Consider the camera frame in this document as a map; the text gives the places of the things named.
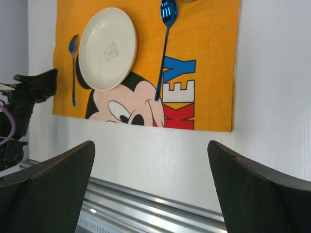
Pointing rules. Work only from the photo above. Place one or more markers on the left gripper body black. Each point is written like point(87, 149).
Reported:
point(34, 92)

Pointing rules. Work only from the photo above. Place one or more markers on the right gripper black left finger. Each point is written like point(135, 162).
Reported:
point(47, 197)

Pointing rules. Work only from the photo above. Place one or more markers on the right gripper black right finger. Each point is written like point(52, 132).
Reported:
point(255, 198)

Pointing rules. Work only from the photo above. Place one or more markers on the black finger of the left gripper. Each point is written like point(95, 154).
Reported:
point(46, 78)

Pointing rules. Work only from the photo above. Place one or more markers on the blue metal fork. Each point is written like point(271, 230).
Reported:
point(72, 52)

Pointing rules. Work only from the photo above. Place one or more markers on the cream round plate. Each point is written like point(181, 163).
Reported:
point(107, 49)

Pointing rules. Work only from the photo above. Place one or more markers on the orange cartoon mouse placemat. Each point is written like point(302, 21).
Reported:
point(198, 75)

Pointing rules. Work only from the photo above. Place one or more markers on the blue metal spoon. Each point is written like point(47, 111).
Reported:
point(168, 10)

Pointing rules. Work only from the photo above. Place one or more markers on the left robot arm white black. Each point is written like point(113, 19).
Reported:
point(15, 114)

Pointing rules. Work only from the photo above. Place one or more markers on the slotted grey cable duct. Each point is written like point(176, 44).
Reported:
point(88, 225)

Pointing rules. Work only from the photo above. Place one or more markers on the aluminium mounting rail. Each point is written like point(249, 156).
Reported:
point(131, 211)

